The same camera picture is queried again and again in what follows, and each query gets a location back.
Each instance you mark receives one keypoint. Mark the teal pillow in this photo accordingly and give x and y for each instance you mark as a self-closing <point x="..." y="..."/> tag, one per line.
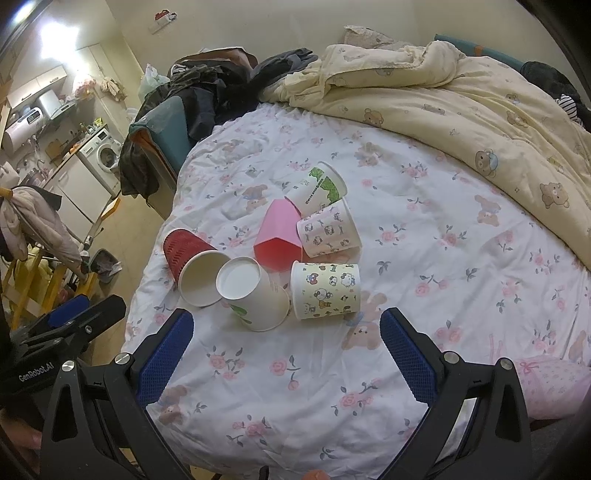
<point x="466" y="46"/>

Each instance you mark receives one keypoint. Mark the person's left hand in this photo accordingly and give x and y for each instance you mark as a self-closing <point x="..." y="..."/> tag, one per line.
<point x="21" y="438"/>

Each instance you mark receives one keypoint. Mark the teal chair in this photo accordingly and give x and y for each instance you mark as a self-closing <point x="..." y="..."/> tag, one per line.
<point x="166" y="134"/>

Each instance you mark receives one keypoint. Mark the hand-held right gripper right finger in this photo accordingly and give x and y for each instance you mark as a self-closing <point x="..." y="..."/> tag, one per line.
<point x="408" y="355"/>

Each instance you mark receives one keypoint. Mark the white cup green print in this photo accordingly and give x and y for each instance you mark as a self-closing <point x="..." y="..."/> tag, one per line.
<point x="318" y="189"/>
<point x="261" y="307"/>

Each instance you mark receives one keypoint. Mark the pink plastic cup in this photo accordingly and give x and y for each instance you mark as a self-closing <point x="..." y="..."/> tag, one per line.
<point x="277" y="235"/>

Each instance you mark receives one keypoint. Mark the grey trash bin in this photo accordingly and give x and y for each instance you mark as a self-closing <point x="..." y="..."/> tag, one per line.
<point x="104" y="265"/>

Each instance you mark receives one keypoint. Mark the pile of dark clothes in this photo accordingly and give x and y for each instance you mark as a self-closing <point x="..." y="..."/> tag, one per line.
<point x="207" y="87"/>

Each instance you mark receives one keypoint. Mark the red ribbed paper cup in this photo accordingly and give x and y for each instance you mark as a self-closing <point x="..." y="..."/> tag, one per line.
<point x="180" y="249"/>

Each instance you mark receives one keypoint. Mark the white washing machine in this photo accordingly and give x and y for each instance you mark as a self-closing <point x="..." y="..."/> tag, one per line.
<point x="104" y="154"/>

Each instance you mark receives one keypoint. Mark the range hood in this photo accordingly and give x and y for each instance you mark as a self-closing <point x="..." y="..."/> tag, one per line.
<point x="53" y="104"/>

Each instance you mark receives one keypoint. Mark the cream bear print quilt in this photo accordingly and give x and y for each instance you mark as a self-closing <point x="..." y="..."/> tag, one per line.
<point x="461" y="115"/>

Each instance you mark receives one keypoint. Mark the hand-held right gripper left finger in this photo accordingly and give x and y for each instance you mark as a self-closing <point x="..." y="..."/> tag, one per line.
<point x="166" y="355"/>

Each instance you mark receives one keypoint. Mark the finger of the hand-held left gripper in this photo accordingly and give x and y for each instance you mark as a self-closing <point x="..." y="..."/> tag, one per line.
<point x="69" y="311"/>
<point x="99" y="314"/>

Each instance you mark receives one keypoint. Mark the white water heater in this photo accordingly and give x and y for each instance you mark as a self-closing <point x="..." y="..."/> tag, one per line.
<point x="21" y="129"/>

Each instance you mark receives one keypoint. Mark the floral pillow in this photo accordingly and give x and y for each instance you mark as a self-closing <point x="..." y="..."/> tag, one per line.
<point x="369" y="37"/>

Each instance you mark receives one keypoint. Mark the white plastic bag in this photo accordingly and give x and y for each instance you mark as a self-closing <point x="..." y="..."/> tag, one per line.
<point x="150" y="81"/>

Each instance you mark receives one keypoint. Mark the white kitchen counter cabinet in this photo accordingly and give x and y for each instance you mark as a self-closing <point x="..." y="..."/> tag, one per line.
<point x="78" y="194"/>

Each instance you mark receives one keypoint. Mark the striped cloth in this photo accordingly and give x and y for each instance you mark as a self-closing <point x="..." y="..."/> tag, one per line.
<point x="570" y="108"/>

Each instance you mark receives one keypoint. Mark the hanging beige jacket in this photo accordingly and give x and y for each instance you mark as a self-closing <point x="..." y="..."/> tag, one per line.
<point x="32" y="221"/>

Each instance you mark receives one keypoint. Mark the floral bed sheet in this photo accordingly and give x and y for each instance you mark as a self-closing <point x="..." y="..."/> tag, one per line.
<point x="415" y="277"/>

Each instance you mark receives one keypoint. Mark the pink pillow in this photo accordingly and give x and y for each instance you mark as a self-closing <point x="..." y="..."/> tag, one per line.
<point x="551" y="387"/>

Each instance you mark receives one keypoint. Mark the dark plush blanket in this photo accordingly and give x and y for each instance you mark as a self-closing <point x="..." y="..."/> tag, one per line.
<point x="547" y="78"/>

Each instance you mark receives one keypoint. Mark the yellow cartoon paper cup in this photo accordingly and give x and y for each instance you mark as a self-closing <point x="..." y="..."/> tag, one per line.
<point x="325" y="290"/>

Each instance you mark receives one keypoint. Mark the white wall cabinet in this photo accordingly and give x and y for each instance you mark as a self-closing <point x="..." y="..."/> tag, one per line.
<point x="37" y="85"/>

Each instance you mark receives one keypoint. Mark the pink cartoon paper cup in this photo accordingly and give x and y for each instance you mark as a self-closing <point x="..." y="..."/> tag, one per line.
<point x="328" y="230"/>

